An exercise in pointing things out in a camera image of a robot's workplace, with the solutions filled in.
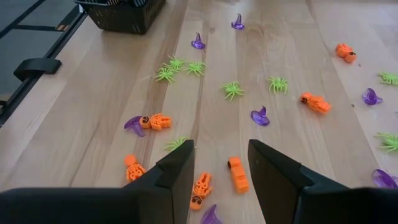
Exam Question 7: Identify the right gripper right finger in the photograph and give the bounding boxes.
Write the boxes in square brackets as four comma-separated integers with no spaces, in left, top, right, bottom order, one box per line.
[248,139,398,224]

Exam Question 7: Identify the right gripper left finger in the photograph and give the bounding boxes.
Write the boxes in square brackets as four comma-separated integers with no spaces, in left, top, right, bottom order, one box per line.
[0,139,195,224]

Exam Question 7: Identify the orange plastic skeleton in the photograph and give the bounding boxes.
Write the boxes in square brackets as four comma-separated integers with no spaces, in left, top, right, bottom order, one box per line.
[335,43,358,64]
[124,154,147,182]
[227,156,250,194]
[189,172,213,212]
[300,91,332,114]
[139,113,172,131]

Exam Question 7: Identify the purple plastic witch hat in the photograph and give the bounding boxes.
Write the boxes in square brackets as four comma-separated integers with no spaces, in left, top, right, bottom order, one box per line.
[231,13,246,31]
[190,32,206,50]
[250,106,271,127]
[200,203,223,224]
[123,115,146,138]
[361,88,384,106]
[372,169,398,190]

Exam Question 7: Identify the green plastic spider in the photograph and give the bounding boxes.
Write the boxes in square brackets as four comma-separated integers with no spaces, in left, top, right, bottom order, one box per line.
[163,136,190,152]
[162,55,187,72]
[184,60,208,77]
[374,132,398,154]
[377,71,398,86]
[267,77,290,95]
[153,67,178,85]
[219,81,246,102]

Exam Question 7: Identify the black plastic basket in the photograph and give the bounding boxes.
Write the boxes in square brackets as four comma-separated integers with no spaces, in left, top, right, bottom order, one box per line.
[74,0,167,35]

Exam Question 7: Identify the black table clamp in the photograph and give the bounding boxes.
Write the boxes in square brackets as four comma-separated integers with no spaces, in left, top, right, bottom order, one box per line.
[13,57,62,82]

